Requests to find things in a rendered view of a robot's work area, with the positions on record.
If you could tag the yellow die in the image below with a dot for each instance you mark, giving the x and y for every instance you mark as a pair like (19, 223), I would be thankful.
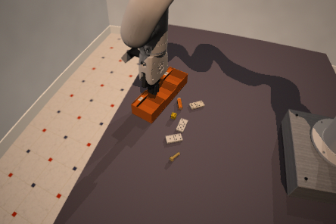
(173, 116)

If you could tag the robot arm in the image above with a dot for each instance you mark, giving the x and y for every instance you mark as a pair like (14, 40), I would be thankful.
(139, 33)

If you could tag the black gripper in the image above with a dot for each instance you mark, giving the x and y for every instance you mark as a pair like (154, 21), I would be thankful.
(151, 68)

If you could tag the orange bin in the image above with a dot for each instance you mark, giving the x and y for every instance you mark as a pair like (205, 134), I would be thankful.
(148, 106)

